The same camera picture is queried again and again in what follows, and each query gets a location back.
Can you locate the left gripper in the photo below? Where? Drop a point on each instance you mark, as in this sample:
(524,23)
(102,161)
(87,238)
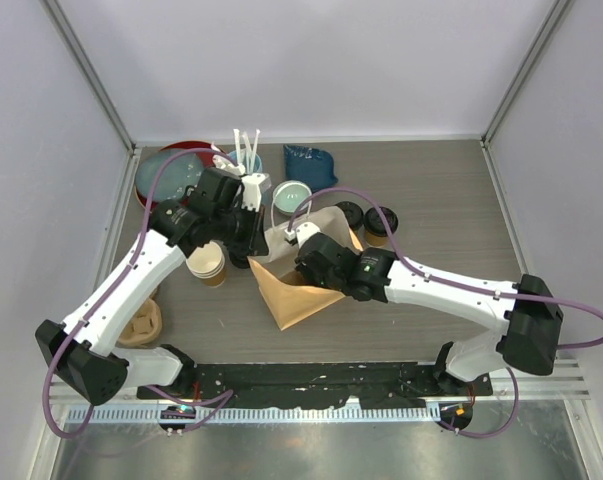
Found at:
(255,242)

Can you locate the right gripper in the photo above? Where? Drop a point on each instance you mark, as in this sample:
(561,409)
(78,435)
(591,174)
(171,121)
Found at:
(305,271)

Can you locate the brown paper cup stack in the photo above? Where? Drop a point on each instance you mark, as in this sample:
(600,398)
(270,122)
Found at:
(208,264)

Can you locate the single brown paper cup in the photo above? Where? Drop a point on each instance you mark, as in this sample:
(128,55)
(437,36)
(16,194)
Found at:
(374,240)

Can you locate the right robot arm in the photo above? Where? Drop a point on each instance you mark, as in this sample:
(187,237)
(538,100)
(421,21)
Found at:
(522,325)

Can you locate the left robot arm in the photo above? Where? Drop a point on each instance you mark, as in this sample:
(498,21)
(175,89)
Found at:
(82,350)

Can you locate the black lid stack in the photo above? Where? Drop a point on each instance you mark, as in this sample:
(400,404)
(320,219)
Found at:
(239,261)

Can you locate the pale green ceramic bowl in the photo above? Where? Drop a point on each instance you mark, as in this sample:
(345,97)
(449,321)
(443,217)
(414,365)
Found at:
(289,194)

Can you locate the light blue straw holder cup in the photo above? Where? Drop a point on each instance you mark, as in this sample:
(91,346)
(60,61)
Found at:
(252,165)

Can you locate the grey-blue round plate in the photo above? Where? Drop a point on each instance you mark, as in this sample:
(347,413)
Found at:
(181,173)

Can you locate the dark blue leaf-shaped plate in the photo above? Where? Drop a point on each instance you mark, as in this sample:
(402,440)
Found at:
(312,166)

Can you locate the cardboard cup carrier stack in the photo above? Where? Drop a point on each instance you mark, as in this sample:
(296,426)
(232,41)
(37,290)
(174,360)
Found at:
(144,327)

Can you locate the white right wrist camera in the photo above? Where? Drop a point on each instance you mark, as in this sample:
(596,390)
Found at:
(301,233)

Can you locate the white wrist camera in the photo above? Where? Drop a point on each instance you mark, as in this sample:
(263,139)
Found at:
(301,233)
(255,185)

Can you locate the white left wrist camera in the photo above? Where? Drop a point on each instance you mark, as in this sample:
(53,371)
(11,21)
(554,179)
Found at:
(255,185)

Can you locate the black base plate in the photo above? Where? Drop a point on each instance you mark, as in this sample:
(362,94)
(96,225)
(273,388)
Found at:
(319,386)

